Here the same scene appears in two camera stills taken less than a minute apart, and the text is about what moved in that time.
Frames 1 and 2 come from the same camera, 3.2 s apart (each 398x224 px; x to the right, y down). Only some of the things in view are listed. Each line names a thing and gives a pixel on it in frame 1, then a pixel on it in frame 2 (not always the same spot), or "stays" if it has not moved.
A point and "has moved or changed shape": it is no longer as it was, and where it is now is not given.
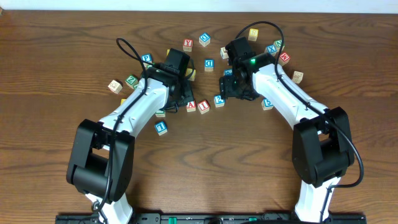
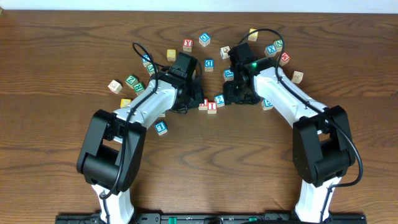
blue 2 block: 219,102 stays
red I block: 203,107 has moved or changed shape
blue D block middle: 209,65 stays
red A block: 191,106 has moved or changed shape
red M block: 283,58 stays
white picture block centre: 224,53 stays
